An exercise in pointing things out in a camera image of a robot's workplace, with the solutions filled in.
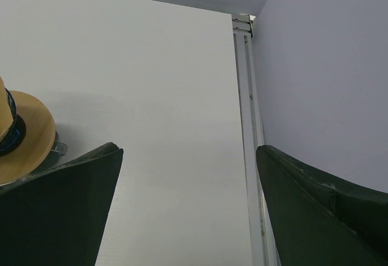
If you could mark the aluminium table edge rail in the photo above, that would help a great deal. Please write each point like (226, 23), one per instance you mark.
(261, 234)

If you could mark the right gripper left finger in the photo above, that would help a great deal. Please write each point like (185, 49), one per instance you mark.
(57, 216)

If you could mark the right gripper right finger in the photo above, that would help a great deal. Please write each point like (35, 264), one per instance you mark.
(318, 218)

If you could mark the grey plastic dripper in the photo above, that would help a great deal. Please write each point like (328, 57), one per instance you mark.
(59, 148)

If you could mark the brown paper coffee filter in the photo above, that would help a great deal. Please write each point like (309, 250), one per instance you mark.
(6, 118)

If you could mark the blue plastic dripper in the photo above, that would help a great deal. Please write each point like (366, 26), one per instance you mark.
(12, 135)

